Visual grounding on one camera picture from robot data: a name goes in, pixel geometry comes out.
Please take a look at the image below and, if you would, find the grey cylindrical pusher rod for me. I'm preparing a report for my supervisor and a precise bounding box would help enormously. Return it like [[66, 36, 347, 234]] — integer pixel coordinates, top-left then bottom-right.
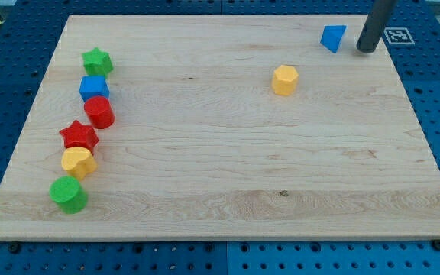
[[356, 0, 398, 53]]

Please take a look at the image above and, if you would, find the yellow heart block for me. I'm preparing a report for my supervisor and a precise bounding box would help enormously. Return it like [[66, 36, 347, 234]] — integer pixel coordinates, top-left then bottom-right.
[[61, 147, 98, 180]]

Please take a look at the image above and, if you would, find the yellow hexagon block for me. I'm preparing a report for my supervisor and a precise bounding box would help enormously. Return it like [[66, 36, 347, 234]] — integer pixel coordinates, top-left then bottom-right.
[[271, 65, 299, 96]]

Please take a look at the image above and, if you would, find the white fiducial marker tag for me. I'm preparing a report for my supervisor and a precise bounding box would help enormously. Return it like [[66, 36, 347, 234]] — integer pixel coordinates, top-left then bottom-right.
[[383, 27, 415, 45]]

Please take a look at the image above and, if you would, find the green star block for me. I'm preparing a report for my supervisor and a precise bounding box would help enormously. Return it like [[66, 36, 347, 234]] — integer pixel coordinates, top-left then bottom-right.
[[82, 47, 114, 78]]

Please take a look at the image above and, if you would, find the green cylinder block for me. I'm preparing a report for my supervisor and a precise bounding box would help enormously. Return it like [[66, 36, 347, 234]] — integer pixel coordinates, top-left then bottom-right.
[[49, 176, 88, 214]]

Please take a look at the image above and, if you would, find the red cylinder block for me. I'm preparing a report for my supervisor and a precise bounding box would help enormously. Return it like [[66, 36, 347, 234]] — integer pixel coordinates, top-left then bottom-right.
[[84, 95, 115, 129]]

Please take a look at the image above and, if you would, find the blue cube block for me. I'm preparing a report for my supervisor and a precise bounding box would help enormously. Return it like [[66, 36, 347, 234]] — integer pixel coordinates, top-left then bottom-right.
[[79, 76, 110, 102]]

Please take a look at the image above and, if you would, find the blue triangle block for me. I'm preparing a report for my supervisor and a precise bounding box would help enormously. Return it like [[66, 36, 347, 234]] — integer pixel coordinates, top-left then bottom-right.
[[320, 25, 347, 53]]

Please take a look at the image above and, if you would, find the red star block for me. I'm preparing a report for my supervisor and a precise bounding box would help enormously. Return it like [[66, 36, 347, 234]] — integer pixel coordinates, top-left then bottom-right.
[[59, 120, 99, 154]]

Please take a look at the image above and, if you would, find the light wooden board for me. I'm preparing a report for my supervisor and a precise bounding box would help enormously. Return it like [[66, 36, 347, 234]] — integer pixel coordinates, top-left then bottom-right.
[[0, 15, 440, 242]]

